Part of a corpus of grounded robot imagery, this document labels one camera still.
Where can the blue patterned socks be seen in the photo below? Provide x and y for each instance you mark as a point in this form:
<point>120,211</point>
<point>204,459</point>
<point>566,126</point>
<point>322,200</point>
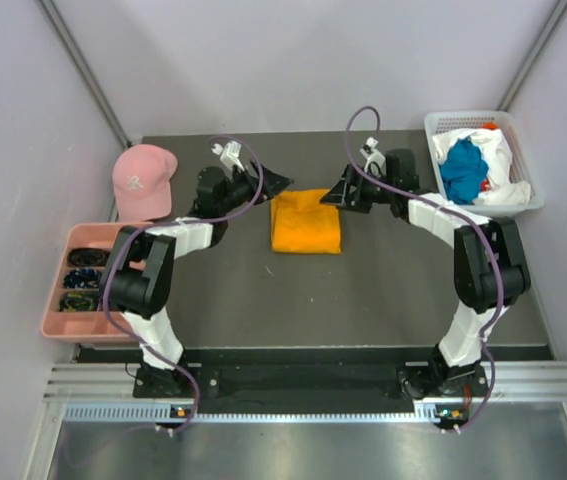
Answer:
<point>82,278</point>

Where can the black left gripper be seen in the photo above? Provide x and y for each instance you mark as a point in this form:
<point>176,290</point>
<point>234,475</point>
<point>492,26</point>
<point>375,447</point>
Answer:
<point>273,185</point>

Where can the aluminium frame rail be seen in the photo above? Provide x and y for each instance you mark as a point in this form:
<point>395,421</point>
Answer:
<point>108,392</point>

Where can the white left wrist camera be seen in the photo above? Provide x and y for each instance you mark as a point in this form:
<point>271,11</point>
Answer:
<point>229,155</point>

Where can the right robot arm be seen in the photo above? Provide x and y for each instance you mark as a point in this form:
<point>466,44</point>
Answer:
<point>490,270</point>

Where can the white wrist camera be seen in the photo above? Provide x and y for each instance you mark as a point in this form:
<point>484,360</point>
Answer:
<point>374,158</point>
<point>229,155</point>

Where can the blue t shirt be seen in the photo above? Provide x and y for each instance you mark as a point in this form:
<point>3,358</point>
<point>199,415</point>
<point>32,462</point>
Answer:
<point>463,172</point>

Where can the white t shirt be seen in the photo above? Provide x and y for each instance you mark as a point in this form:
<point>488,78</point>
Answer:
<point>497,189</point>

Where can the pink divided organizer tray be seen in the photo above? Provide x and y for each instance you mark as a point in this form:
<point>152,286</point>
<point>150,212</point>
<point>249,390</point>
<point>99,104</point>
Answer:
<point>83,327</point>

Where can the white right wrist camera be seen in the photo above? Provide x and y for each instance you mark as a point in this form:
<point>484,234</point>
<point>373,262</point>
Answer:
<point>374,158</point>

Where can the green patterned socks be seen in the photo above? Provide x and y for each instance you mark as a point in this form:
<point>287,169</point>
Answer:
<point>79,301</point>

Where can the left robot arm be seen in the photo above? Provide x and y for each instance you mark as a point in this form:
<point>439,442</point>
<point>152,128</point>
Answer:
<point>136,282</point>

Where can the white plastic laundry basket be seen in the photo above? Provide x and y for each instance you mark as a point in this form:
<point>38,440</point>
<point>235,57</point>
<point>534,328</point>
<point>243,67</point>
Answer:
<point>522,168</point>

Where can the orange garment in basket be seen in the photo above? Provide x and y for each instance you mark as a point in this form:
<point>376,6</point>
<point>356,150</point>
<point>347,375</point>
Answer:
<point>490,126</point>

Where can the black folded socks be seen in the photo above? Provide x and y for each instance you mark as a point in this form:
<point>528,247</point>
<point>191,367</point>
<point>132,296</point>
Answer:
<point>85,257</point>

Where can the orange t shirt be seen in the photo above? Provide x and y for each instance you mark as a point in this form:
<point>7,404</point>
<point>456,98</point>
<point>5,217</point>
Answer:
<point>300,224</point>

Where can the pink baseball cap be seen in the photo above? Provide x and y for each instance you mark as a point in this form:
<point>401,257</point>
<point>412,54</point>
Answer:
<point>142,183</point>

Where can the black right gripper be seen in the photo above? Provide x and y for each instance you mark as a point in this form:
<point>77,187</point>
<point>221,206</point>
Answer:
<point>341,194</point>

